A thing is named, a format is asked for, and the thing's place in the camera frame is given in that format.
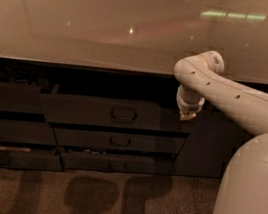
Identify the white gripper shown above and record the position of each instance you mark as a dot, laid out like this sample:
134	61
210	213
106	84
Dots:
190	107

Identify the dark drawer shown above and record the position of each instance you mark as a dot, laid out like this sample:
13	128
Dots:
118	141
33	160
19	98
108	112
115	163
26	132

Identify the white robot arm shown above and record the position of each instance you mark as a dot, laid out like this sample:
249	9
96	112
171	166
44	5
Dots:
244	187

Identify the dark cabinet door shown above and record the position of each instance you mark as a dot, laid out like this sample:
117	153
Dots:
212	138

